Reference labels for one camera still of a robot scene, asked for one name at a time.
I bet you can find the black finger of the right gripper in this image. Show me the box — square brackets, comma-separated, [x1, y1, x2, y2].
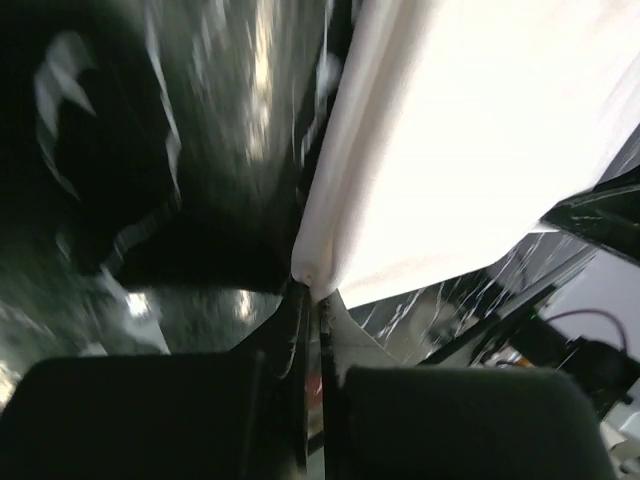
[542, 175, 639, 262]

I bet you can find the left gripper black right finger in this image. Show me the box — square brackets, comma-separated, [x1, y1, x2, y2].
[318, 295, 612, 479]

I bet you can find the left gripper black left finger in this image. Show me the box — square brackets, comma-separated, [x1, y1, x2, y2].
[1, 283, 311, 479]

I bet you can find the white t shirt red print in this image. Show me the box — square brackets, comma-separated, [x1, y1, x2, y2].
[291, 1, 639, 307]

